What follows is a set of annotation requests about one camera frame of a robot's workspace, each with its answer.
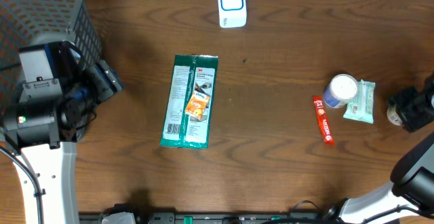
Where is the grey plastic mesh basket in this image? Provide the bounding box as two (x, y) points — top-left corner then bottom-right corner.
(1, 0), (102, 114)

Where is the white barcode scanner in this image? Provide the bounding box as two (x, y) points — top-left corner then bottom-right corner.
(218, 0), (247, 29)

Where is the orange Kleenex tissue pack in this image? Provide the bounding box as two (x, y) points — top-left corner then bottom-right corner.
(185, 90), (211, 120)

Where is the mint green wipes pack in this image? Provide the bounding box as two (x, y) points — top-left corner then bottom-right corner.
(343, 79), (376, 124)

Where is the green white gloves package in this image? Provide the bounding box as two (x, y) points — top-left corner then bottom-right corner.
(160, 54), (218, 149)

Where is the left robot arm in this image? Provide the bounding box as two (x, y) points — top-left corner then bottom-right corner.
(1, 41), (123, 223)

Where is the white cotton swab tub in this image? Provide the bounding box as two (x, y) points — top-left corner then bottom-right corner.
(323, 74), (358, 109)

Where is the green lid cream jar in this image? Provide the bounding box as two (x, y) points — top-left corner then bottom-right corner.
(387, 105), (403, 126)

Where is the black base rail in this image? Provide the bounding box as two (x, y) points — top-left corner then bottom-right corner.
(79, 212), (337, 224)

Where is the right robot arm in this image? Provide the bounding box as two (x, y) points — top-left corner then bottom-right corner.
(322, 76), (433, 223)

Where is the red white tube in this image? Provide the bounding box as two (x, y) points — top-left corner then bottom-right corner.
(313, 96), (335, 145)

